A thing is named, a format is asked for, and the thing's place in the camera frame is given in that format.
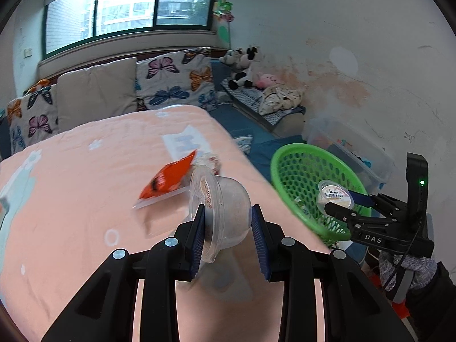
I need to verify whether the clear plastic wrapper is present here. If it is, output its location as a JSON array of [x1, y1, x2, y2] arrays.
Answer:
[[198, 152, 222, 177]]

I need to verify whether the butterfly print pillow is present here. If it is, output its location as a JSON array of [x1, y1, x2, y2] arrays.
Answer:
[[7, 84, 59, 154], [135, 47, 219, 112]]

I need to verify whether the black white plush cow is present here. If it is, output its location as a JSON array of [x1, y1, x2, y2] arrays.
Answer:
[[228, 71, 254, 90]]

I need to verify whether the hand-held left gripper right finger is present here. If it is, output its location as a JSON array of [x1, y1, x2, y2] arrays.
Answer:
[[250, 204, 416, 342]]

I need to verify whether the black white plush toy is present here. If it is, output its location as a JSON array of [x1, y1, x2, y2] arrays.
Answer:
[[237, 45, 262, 75], [219, 49, 246, 66]]

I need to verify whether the person's right hand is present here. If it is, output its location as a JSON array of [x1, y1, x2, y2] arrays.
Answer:
[[378, 251, 438, 293]]

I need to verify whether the orange snack packet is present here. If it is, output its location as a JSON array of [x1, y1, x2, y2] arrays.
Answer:
[[133, 150, 198, 210]]

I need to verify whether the green plastic basket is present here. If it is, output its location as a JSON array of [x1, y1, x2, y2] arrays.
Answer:
[[270, 143, 372, 247]]

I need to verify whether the clear plastic storage box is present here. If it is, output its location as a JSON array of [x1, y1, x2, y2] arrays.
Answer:
[[304, 117, 394, 195]]

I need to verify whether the spotted cream cloth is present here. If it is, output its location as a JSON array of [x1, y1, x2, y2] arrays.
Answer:
[[258, 85, 305, 115]]

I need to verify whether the clear plastic cup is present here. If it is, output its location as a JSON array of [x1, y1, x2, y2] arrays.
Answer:
[[189, 166, 253, 264]]

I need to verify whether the colourful pinwheel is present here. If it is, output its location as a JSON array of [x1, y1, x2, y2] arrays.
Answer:
[[213, 0, 236, 22]]

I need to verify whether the beige cushion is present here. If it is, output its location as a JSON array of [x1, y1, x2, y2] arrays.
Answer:
[[56, 57, 139, 134]]

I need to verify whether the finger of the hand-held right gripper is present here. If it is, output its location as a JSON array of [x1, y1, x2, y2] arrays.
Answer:
[[347, 190, 400, 213], [323, 201, 373, 227]]

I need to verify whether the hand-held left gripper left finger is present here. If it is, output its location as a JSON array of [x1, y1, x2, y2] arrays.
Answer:
[[41, 203, 206, 342]]

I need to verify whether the pink plush toy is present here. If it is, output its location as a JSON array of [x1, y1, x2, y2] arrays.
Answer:
[[254, 73, 279, 90]]

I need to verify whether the red plastic stool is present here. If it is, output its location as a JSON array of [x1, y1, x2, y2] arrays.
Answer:
[[390, 299, 408, 319]]

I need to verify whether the window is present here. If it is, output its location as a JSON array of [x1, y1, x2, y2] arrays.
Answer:
[[42, 0, 219, 58]]

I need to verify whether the small lidded jelly cup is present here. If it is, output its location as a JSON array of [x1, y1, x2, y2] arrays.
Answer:
[[316, 180, 355, 216]]

